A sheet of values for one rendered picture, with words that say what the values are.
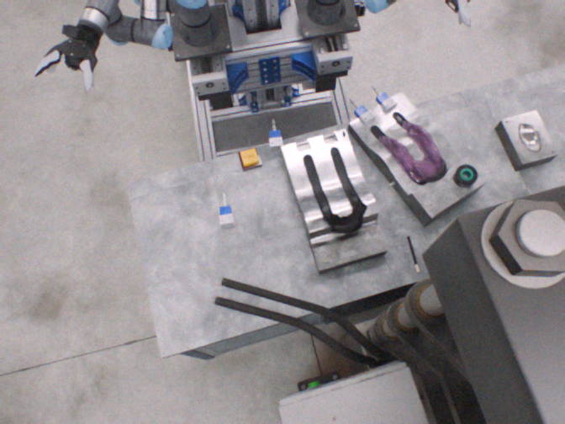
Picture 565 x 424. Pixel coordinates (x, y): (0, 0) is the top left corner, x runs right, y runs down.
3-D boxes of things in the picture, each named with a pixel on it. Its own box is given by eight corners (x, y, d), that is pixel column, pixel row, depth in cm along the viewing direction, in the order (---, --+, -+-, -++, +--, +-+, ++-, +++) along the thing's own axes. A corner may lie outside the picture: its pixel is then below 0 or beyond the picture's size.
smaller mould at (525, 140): (493, 128, 201) (500, 119, 194) (528, 119, 202) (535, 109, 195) (514, 172, 195) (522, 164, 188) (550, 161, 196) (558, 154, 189)
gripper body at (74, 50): (91, 77, 144) (107, 44, 148) (82, 60, 136) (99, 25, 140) (66, 70, 144) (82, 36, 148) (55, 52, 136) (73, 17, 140)
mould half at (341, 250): (282, 156, 199) (280, 140, 186) (343, 139, 201) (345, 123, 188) (319, 274, 184) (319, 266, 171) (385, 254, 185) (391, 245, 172)
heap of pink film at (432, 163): (373, 140, 194) (376, 130, 186) (409, 118, 196) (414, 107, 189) (414, 192, 187) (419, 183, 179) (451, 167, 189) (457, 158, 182)
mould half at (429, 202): (347, 129, 202) (350, 116, 191) (398, 98, 206) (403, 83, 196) (424, 227, 188) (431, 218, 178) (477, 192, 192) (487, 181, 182)
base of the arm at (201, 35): (178, 18, 192) (171, -1, 183) (216, 12, 193) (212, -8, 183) (182, 50, 187) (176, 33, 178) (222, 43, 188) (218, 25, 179)
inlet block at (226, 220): (218, 197, 194) (215, 192, 189) (230, 195, 194) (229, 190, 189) (222, 229, 190) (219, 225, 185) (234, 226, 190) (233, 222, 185)
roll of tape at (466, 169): (479, 180, 182) (483, 176, 179) (463, 192, 181) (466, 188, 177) (464, 164, 184) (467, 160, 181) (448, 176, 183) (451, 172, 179)
